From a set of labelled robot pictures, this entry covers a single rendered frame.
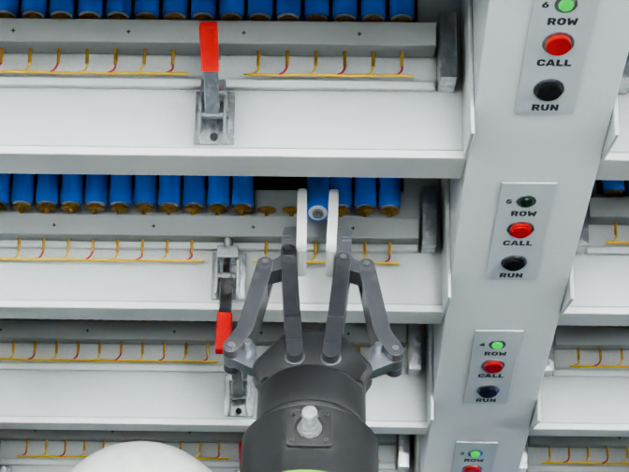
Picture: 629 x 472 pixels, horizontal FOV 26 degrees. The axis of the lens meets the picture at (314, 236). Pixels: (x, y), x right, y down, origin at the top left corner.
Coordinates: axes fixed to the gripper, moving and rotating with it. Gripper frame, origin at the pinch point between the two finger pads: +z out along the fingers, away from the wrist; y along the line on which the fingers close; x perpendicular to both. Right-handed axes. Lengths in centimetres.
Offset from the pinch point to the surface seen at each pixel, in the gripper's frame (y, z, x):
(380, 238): -5.2, 3.4, 3.9
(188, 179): 10.9, 7.9, 1.8
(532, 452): -23, 12, 44
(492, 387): -15.8, 1.4, 20.0
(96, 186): 18.5, 7.1, 2.1
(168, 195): 12.4, 6.5, 2.4
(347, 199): -2.4, 6.6, 2.6
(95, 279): 18.4, 1.6, 7.6
